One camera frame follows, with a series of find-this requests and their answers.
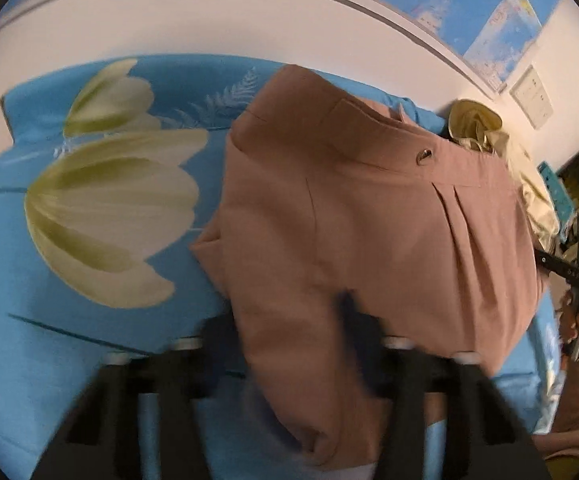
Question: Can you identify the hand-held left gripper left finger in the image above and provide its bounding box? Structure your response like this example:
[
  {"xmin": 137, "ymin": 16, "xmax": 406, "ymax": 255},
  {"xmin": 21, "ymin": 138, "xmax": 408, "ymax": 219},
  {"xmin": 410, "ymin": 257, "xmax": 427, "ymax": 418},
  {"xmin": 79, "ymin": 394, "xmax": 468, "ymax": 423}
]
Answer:
[{"xmin": 32, "ymin": 315, "xmax": 246, "ymax": 480}]

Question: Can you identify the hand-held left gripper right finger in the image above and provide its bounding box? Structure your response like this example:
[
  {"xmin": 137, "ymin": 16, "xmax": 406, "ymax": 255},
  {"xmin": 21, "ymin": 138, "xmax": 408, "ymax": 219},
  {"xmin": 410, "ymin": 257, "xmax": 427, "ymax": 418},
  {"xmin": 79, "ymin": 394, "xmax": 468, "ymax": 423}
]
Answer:
[{"xmin": 338, "ymin": 291, "xmax": 553, "ymax": 480}]

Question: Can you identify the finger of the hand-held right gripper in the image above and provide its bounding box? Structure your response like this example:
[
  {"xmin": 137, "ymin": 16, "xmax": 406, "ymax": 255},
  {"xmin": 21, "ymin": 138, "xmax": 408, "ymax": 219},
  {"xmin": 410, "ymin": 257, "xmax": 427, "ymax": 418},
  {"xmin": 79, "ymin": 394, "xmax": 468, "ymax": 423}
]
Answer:
[{"xmin": 534, "ymin": 249, "xmax": 579, "ymax": 282}]

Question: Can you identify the pink garment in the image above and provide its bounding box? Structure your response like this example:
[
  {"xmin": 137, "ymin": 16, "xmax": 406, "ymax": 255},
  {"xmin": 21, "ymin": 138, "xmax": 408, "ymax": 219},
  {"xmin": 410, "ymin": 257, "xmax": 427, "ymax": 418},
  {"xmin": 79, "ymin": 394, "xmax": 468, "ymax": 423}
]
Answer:
[{"xmin": 190, "ymin": 63, "xmax": 551, "ymax": 472}]

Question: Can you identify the large turquoise plastic basket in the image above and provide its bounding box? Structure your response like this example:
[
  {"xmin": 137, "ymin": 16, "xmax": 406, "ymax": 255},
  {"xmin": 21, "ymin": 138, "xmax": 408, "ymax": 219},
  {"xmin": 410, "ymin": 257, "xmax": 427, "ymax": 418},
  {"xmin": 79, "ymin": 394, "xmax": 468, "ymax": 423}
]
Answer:
[{"xmin": 538, "ymin": 161, "xmax": 576, "ymax": 227}]

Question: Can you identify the cream garment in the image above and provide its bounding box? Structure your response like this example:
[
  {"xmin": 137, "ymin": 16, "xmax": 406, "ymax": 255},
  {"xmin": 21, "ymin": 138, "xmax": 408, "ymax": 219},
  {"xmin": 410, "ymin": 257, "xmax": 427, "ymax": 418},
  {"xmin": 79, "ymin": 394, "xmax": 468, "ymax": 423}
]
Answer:
[{"xmin": 492, "ymin": 130, "xmax": 561, "ymax": 253}]

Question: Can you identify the blue floral bed sheet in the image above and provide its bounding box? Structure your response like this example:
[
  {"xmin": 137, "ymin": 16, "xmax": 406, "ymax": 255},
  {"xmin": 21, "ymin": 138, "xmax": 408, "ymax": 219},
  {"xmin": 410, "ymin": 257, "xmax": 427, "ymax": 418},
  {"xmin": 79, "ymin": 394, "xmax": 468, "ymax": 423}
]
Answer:
[{"xmin": 0, "ymin": 54, "xmax": 566, "ymax": 480}]

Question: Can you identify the white wall socket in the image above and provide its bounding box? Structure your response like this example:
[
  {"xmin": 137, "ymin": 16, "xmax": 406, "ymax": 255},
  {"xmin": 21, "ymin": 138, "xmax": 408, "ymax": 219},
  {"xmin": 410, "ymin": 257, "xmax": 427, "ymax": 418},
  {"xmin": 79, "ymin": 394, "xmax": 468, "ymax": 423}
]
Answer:
[{"xmin": 511, "ymin": 64, "xmax": 555, "ymax": 129}]

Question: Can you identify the colourful wall map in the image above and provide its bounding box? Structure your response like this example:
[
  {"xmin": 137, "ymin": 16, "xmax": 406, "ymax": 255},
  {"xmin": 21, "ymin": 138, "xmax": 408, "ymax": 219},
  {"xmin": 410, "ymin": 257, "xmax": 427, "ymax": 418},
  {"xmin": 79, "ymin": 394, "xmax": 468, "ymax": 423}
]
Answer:
[{"xmin": 280, "ymin": 0, "xmax": 566, "ymax": 95}]

